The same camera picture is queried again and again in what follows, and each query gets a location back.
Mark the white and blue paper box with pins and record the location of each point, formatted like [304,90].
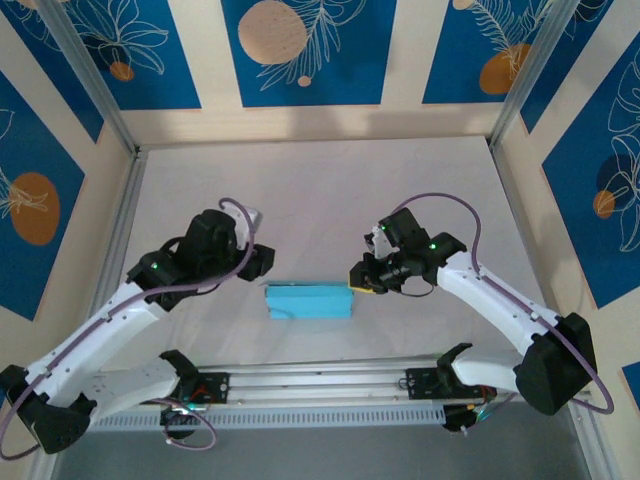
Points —
[310,301]

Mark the black arm base unit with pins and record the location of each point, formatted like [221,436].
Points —
[170,422]
[455,420]

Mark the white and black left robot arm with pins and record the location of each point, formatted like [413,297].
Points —
[115,320]

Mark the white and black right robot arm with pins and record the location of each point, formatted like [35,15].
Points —
[500,305]

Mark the aluminium side rail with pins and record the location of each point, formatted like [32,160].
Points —
[131,200]

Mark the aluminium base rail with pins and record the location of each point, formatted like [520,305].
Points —
[320,385]

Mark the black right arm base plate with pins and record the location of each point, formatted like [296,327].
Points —
[420,382]

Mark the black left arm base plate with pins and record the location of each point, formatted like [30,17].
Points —
[215,387]

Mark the aluminium frame post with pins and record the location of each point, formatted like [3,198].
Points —
[534,75]
[91,75]

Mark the aluminium frame leg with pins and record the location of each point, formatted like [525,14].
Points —
[42,462]
[587,445]

